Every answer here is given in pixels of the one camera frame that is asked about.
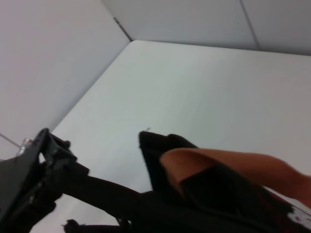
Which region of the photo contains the left gripper cable with connector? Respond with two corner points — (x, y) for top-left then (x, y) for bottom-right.
(18, 137), (35, 156)

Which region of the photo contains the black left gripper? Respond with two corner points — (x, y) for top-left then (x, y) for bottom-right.
(0, 127), (90, 233)

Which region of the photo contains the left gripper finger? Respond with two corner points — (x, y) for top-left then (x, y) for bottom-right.
(62, 218), (132, 233)

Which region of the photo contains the black bag with brown handles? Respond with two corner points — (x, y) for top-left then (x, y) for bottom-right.
(60, 130), (311, 233)

